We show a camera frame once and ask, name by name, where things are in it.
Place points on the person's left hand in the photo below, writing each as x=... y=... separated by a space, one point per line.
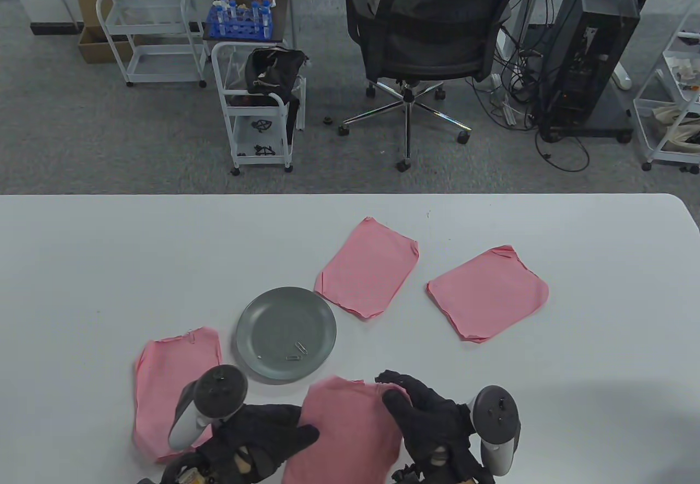
x=262 y=429

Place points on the person's right hand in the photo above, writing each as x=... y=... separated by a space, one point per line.
x=432 y=429

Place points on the pink paper stack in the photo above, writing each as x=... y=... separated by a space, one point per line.
x=486 y=292
x=344 y=435
x=366 y=268
x=158 y=385

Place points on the grey round plate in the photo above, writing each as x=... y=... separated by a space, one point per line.
x=273 y=325

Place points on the black and white left controller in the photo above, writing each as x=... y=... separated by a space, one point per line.
x=219 y=394

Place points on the black and white controller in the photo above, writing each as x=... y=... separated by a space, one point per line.
x=219 y=394
x=495 y=413

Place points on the black and white right controller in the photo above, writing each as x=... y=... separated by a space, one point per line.
x=495 y=413

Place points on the white rolling cart with bag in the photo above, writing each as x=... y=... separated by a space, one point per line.
x=261 y=160

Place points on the black clamp piece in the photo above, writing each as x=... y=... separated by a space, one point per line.
x=261 y=125
x=263 y=150

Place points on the white power strip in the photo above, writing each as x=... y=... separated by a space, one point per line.
x=506 y=112

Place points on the dark rolling computer stand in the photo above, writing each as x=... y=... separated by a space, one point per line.
x=607 y=123

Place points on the black bag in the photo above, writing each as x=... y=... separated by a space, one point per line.
x=270 y=71

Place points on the empty white rolling cart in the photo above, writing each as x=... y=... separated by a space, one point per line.
x=164 y=78

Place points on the white rolling cart with clutter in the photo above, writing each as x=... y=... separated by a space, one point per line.
x=648 y=117

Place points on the black mesh office chair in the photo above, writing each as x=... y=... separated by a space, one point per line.
x=432 y=41

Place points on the beige cloth bag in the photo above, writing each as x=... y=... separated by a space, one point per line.
x=678 y=123

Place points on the blue test tube rack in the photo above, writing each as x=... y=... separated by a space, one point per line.
x=235 y=30

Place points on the white desk foot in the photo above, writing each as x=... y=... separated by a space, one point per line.
x=622 y=76

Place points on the black computer tower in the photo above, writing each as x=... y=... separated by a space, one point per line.
x=590 y=52

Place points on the dark brown side table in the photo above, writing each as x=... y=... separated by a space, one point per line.
x=280 y=13

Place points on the group of blue-capped test tubes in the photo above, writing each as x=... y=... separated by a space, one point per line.
x=232 y=11

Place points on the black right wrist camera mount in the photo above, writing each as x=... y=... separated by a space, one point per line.
x=407 y=476

